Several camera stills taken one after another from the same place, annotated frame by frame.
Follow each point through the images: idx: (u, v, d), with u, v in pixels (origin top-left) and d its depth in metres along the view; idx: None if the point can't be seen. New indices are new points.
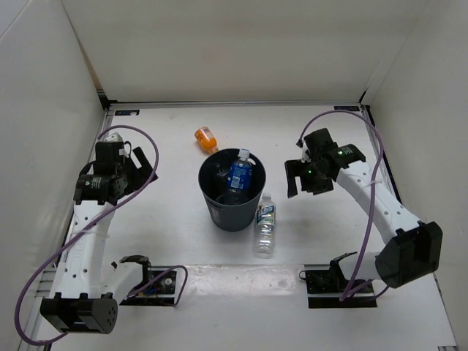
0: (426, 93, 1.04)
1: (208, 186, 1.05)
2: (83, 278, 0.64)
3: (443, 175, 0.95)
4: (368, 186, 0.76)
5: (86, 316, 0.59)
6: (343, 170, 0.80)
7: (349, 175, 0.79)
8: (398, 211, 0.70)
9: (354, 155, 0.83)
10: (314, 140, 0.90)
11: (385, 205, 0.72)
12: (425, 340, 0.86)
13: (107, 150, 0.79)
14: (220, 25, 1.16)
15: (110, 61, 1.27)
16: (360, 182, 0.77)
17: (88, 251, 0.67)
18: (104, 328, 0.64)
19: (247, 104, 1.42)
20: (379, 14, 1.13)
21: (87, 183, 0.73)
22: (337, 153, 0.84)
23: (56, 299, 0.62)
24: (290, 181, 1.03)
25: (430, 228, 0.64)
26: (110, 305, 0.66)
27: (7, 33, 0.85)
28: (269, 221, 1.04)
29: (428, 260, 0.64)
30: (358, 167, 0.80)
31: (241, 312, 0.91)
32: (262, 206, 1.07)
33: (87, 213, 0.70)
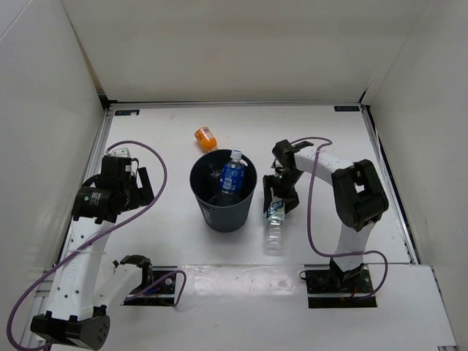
0: (426, 93, 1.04)
1: (200, 186, 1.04)
2: (74, 300, 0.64)
3: (442, 175, 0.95)
4: (313, 156, 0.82)
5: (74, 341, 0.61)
6: (296, 154, 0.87)
7: (300, 156, 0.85)
8: (338, 161, 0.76)
9: (303, 143, 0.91)
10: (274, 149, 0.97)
11: (327, 161, 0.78)
12: (425, 341, 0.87)
13: (113, 164, 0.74)
14: (220, 25, 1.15)
15: (110, 60, 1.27)
16: (308, 156, 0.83)
17: (81, 271, 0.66)
18: (94, 345, 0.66)
19: (248, 104, 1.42)
20: (379, 14, 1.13)
21: (86, 198, 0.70)
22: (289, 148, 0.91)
23: (47, 319, 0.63)
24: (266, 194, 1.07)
25: (361, 161, 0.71)
26: (101, 323, 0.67)
27: (7, 32, 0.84)
28: (277, 215, 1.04)
29: (373, 193, 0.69)
30: (307, 148, 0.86)
31: (241, 312, 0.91)
32: (272, 201, 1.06)
33: (83, 232, 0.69)
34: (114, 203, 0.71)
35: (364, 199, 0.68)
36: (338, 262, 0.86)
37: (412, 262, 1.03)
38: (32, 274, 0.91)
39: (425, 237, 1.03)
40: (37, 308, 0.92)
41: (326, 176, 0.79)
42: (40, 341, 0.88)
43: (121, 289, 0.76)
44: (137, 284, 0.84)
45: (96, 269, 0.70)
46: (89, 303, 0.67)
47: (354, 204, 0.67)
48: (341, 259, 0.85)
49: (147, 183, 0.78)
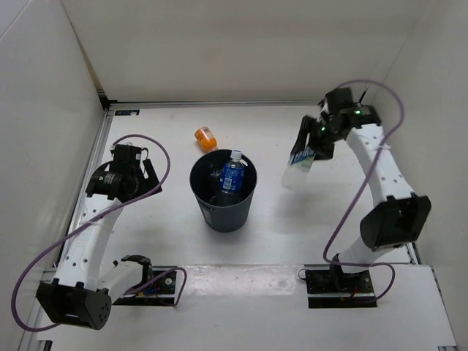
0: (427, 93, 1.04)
1: (200, 186, 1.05)
2: (82, 268, 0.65)
3: (442, 175, 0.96)
4: (374, 150, 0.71)
5: (80, 306, 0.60)
6: (355, 130, 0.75)
7: (358, 137, 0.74)
8: (395, 180, 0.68)
9: (371, 118, 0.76)
10: (336, 95, 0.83)
11: (384, 170, 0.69)
12: (425, 341, 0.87)
13: (124, 152, 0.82)
14: (220, 25, 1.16)
15: (110, 61, 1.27)
16: (367, 144, 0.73)
17: (91, 242, 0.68)
18: (94, 325, 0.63)
19: (248, 104, 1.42)
20: (379, 14, 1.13)
21: (100, 178, 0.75)
22: (354, 110, 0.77)
23: (53, 284, 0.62)
24: (300, 135, 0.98)
25: (419, 198, 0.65)
26: (104, 300, 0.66)
27: (7, 33, 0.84)
28: (303, 162, 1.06)
29: (410, 229, 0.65)
30: (371, 129, 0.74)
31: (241, 312, 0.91)
32: (301, 149, 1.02)
33: (96, 207, 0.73)
34: (125, 186, 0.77)
35: (396, 230, 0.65)
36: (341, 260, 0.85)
37: (412, 262, 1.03)
38: (32, 274, 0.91)
39: (425, 237, 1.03)
40: (37, 308, 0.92)
41: (373, 183, 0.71)
42: (39, 342, 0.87)
43: (123, 281, 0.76)
44: (137, 282, 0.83)
45: (102, 247, 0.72)
46: (94, 278, 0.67)
47: (381, 235, 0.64)
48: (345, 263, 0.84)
49: (152, 171, 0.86)
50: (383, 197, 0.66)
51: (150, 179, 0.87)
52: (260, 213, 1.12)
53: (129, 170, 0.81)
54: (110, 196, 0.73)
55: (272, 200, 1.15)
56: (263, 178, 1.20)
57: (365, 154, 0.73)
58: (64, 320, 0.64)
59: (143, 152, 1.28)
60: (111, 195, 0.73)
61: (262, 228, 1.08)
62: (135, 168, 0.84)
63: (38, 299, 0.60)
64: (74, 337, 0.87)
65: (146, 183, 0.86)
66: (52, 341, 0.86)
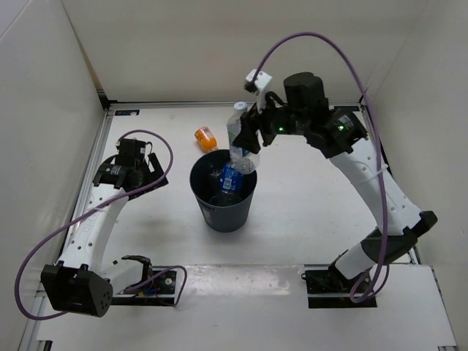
0: (426, 93, 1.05)
1: (200, 186, 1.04)
2: (87, 251, 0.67)
3: (442, 175, 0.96)
4: (376, 178, 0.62)
5: (83, 287, 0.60)
6: (346, 154, 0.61)
7: (355, 163, 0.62)
8: (403, 205, 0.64)
9: (355, 129, 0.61)
10: (308, 91, 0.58)
11: (391, 199, 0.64)
12: (425, 341, 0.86)
13: (129, 145, 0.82)
14: (221, 25, 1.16)
15: (110, 60, 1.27)
16: (365, 171, 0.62)
17: (96, 227, 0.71)
18: (96, 311, 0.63)
19: (248, 104, 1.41)
20: (379, 14, 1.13)
21: (107, 170, 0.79)
22: (336, 126, 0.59)
23: (58, 265, 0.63)
24: (248, 139, 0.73)
25: (428, 217, 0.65)
26: (107, 289, 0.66)
27: (8, 32, 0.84)
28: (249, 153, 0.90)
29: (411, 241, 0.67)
30: (360, 148, 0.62)
31: (243, 313, 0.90)
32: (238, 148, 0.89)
33: (102, 195, 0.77)
34: (129, 177, 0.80)
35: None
36: (342, 270, 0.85)
37: (412, 262, 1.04)
38: (31, 274, 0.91)
39: (425, 237, 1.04)
40: (38, 308, 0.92)
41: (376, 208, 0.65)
42: (39, 342, 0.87)
43: (123, 274, 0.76)
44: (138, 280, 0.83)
45: (107, 235, 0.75)
46: (97, 262, 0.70)
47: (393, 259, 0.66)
48: (346, 268, 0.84)
49: (157, 164, 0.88)
50: (398, 229, 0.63)
51: (155, 172, 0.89)
52: (260, 213, 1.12)
53: (134, 164, 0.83)
54: (115, 185, 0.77)
55: (272, 200, 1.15)
56: (263, 178, 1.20)
57: (365, 182, 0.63)
58: (66, 307, 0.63)
59: (148, 145, 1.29)
60: (117, 185, 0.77)
61: (262, 229, 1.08)
62: (140, 161, 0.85)
63: (43, 280, 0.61)
64: (74, 336, 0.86)
65: (151, 176, 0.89)
66: (52, 341, 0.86)
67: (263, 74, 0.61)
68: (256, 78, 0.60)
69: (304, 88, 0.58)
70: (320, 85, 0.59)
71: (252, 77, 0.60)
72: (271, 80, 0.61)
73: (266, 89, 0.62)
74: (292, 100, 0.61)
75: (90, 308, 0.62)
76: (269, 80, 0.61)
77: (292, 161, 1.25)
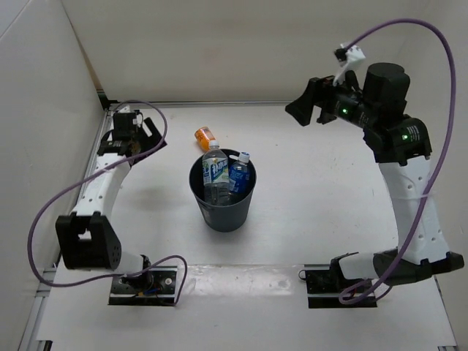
0: (430, 93, 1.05)
1: (197, 186, 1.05)
2: (99, 202, 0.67)
3: (443, 175, 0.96)
4: (417, 200, 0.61)
5: (98, 229, 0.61)
6: (398, 166, 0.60)
7: (402, 177, 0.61)
8: (433, 238, 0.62)
9: (420, 144, 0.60)
10: (389, 86, 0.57)
11: (423, 227, 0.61)
12: (426, 341, 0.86)
13: (123, 120, 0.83)
14: (221, 25, 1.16)
15: (110, 61, 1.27)
16: (409, 189, 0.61)
17: (105, 183, 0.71)
18: (107, 262, 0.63)
19: (248, 104, 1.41)
20: (378, 13, 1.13)
21: (110, 144, 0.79)
22: (401, 135, 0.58)
23: (72, 215, 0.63)
24: (308, 106, 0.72)
25: (454, 257, 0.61)
26: (117, 243, 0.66)
27: (7, 32, 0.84)
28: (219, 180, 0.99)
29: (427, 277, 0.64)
30: (413, 168, 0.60)
31: (243, 313, 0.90)
32: (216, 159, 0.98)
33: (107, 161, 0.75)
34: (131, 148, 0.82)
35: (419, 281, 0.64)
36: (344, 269, 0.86)
37: None
38: (31, 274, 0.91)
39: None
40: (38, 308, 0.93)
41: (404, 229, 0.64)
42: (39, 342, 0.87)
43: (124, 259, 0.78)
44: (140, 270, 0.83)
45: (113, 195, 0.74)
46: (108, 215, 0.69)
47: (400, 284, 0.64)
48: (347, 267, 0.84)
49: (154, 130, 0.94)
50: (416, 259, 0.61)
51: (152, 137, 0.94)
52: (260, 213, 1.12)
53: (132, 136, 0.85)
54: (121, 150, 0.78)
55: (272, 200, 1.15)
56: (263, 178, 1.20)
57: (404, 199, 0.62)
58: (78, 263, 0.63)
59: None
60: (122, 151, 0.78)
61: (262, 229, 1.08)
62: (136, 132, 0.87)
63: (57, 229, 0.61)
64: (74, 337, 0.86)
65: (149, 141, 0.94)
66: (52, 341, 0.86)
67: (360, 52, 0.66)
68: (350, 50, 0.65)
69: (387, 82, 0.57)
70: (404, 85, 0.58)
71: (349, 47, 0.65)
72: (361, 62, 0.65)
73: (351, 68, 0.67)
74: (369, 88, 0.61)
75: (103, 255, 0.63)
76: (361, 58, 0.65)
77: (293, 161, 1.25)
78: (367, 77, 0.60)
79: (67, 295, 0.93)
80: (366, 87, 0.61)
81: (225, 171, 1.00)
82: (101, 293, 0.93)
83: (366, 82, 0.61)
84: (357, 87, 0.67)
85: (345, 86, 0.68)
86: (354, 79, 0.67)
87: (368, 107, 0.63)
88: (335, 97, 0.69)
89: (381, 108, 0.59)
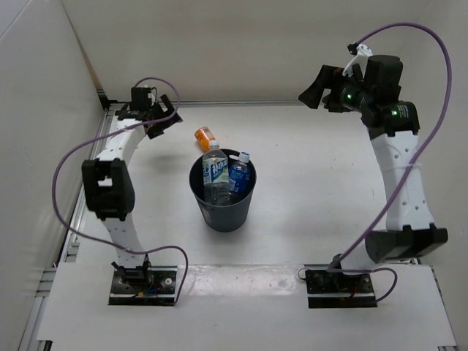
0: (431, 93, 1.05)
1: (198, 186, 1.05)
2: (118, 152, 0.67)
3: (444, 175, 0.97)
4: (402, 168, 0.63)
5: (118, 172, 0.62)
6: (386, 137, 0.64)
7: (388, 146, 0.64)
8: (417, 207, 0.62)
9: (409, 121, 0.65)
10: (382, 68, 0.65)
11: (406, 194, 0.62)
12: (427, 341, 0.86)
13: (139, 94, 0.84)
14: (221, 25, 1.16)
15: (111, 61, 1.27)
16: (396, 159, 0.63)
17: (125, 137, 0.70)
18: (123, 206, 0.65)
19: (248, 104, 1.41)
20: (378, 13, 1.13)
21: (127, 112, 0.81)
22: (390, 111, 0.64)
23: (94, 159, 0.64)
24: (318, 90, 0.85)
25: (438, 230, 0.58)
26: (131, 192, 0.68)
27: (8, 33, 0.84)
28: (219, 180, 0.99)
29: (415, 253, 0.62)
30: (400, 137, 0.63)
31: (243, 314, 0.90)
32: (216, 159, 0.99)
33: (126, 123, 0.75)
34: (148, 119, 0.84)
35: (404, 254, 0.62)
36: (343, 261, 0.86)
37: (412, 262, 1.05)
38: (31, 274, 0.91)
39: None
40: (38, 308, 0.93)
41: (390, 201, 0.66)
42: (39, 341, 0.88)
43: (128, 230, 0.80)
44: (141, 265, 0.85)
45: (131, 151, 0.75)
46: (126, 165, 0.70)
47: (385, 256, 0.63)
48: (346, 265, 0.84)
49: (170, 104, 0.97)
50: (398, 224, 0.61)
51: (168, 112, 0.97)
52: (260, 213, 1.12)
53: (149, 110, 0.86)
54: (137, 115, 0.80)
55: (272, 200, 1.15)
56: (263, 178, 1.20)
57: (391, 170, 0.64)
58: (96, 200, 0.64)
59: None
60: (138, 117, 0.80)
61: (262, 229, 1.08)
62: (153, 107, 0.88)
63: (82, 171, 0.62)
64: (73, 337, 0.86)
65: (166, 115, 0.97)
66: (52, 341, 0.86)
67: (369, 52, 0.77)
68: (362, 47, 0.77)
69: (382, 66, 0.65)
70: (399, 69, 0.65)
71: (360, 44, 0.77)
72: (366, 58, 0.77)
73: (360, 61, 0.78)
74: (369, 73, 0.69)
75: (120, 197, 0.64)
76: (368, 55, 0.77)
77: (292, 161, 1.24)
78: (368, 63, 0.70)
79: (67, 295, 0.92)
80: (368, 73, 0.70)
81: (225, 171, 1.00)
82: (100, 293, 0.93)
83: (368, 67, 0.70)
84: (361, 78, 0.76)
85: (352, 78, 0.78)
86: (358, 71, 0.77)
87: (368, 91, 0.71)
88: (343, 86, 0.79)
89: (376, 89, 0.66)
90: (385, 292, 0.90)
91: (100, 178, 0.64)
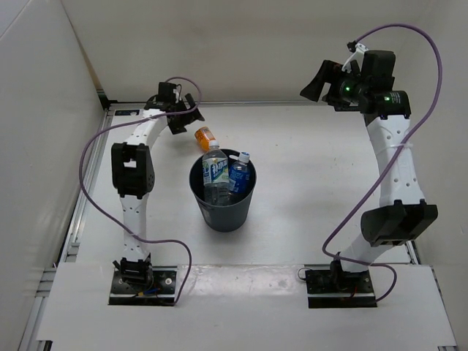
0: (431, 93, 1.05)
1: (198, 185, 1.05)
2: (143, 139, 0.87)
3: (444, 175, 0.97)
4: (394, 148, 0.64)
5: (142, 155, 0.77)
6: (378, 120, 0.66)
7: (380, 128, 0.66)
8: (408, 183, 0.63)
9: (401, 107, 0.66)
10: (376, 61, 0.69)
11: (398, 170, 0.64)
12: (426, 341, 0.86)
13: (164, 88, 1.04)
14: (221, 25, 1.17)
15: (111, 60, 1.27)
16: (388, 139, 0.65)
17: (149, 126, 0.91)
18: (145, 184, 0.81)
19: (248, 104, 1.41)
20: (377, 13, 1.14)
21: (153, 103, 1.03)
22: (382, 96, 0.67)
23: (123, 144, 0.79)
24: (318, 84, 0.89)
25: (428, 206, 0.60)
26: (151, 173, 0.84)
27: (8, 33, 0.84)
28: (219, 180, 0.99)
29: (408, 231, 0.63)
30: (392, 120, 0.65)
31: (243, 313, 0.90)
32: (216, 159, 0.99)
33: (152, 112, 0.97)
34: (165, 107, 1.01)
35: (395, 231, 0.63)
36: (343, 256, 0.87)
37: (412, 262, 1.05)
38: (31, 273, 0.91)
39: (426, 238, 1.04)
40: (37, 308, 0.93)
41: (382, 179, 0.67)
42: (39, 341, 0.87)
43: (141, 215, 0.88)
44: (143, 259, 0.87)
45: (152, 138, 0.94)
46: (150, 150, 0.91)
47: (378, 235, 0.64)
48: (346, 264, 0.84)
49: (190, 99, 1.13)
50: (390, 199, 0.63)
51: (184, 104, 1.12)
52: (260, 213, 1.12)
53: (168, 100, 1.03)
54: (161, 107, 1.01)
55: (273, 200, 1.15)
56: (263, 178, 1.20)
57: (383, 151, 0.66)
58: (123, 180, 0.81)
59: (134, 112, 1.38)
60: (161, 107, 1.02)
61: (262, 229, 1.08)
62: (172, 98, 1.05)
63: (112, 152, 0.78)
64: (73, 336, 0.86)
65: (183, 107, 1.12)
66: (52, 340, 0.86)
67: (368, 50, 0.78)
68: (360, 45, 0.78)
69: (376, 57, 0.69)
70: (393, 61, 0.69)
71: (360, 43, 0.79)
72: (362, 55, 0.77)
73: (357, 58, 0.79)
74: (365, 66, 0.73)
75: (142, 178, 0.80)
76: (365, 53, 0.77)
77: (293, 161, 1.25)
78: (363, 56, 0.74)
79: (67, 295, 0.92)
80: (364, 65, 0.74)
81: (225, 171, 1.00)
82: (100, 293, 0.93)
83: (364, 60, 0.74)
84: (358, 72, 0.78)
85: (349, 74, 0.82)
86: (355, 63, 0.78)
87: (364, 82, 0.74)
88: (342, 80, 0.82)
89: (371, 79, 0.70)
90: (385, 292, 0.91)
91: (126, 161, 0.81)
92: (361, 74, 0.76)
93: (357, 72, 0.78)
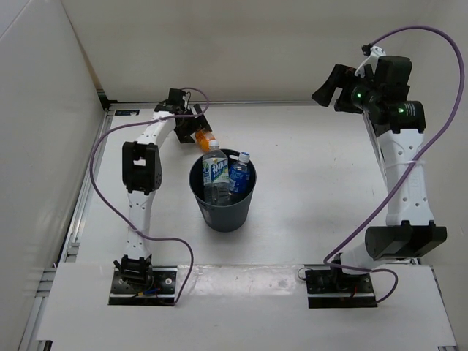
0: (432, 93, 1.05)
1: (197, 186, 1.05)
2: (153, 139, 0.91)
3: (444, 175, 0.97)
4: (404, 165, 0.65)
5: (150, 153, 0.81)
6: (390, 134, 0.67)
7: (393, 142, 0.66)
8: (417, 204, 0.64)
9: (414, 120, 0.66)
10: (392, 69, 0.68)
11: (408, 189, 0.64)
12: (427, 342, 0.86)
13: (175, 95, 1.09)
14: (222, 25, 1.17)
15: (111, 60, 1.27)
16: (399, 155, 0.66)
17: (159, 127, 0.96)
18: (153, 181, 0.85)
19: (248, 104, 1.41)
20: (378, 13, 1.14)
21: (163, 106, 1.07)
22: (396, 108, 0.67)
23: (133, 142, 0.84)
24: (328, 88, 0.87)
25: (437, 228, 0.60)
26: (159, 172, 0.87)
27: (8, 33, 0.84)
28: (219, 180, 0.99)
29: (414, 251, 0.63)
30: (405, 135, 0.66)
31: (243, 313, 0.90)
32: (216, 159, 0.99)
33: (161, 114, 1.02)
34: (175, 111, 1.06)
35: (402, 250, 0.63)
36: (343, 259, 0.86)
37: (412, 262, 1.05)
38: (31, 274, 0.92)
39: None
40: (37, 308, 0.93)
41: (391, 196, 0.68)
42: (39, 341, 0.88)
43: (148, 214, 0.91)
44: (145, 257, 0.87)
45: (161, 140, 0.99)
46: None
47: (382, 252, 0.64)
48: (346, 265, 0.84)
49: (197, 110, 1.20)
50: (398, 219, 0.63)
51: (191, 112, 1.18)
52: (261, 213, 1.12)
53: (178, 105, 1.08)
54: (170, 110, 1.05)
55: (273, 200, 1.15)
56: (263, 178, 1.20)
57: (394, 165, 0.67)
58: (131, 177, 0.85)
59: (133, 112, 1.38)
60: (170, 110, 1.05)
61: (263, 229, 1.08)
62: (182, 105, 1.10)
63: (123, 151, 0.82)
64: (73, 336, 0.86)
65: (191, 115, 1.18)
66: (52, 341, 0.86)
67: (382, 54, 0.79)
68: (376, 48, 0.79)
69: (392, 65, 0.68)
70: (408, 70, 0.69)
71: (375, 47, 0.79)
72: (376, 59, 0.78)
73: (371, 61, 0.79)
74: (379, 73, 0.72)
75: (151, 174, 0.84)
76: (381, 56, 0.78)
77: (293, 161, 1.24)
78: (378, 63, 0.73)
79: (66, 295, 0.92)
80: (378, 72, 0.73)
81: (225, 171, 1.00)
82: (100, 293, 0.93)
83: (378, 66, 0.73)
84: (372, 78, 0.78)
85: (363, 79, 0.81)
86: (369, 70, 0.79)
87: (377, 89, 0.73)
88: (355, 86, 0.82)
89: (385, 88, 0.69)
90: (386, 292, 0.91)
91: (135, 159, 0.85)
92: (375, 81, 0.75)
93: (372, 78, 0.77)
